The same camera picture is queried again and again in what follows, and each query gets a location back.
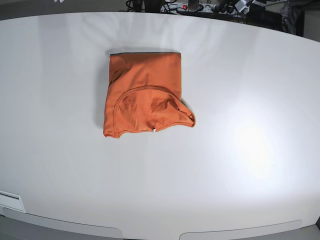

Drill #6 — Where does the orange T-shirt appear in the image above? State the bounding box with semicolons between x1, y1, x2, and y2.
103;52;196;139

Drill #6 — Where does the white label panel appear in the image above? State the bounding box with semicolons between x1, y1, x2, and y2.
0;190;26;213

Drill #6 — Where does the power strip with red switch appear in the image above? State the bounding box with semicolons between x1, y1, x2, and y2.
160;1;237;15

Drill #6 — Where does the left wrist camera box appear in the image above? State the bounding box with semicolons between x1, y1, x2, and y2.
234;0;252;15

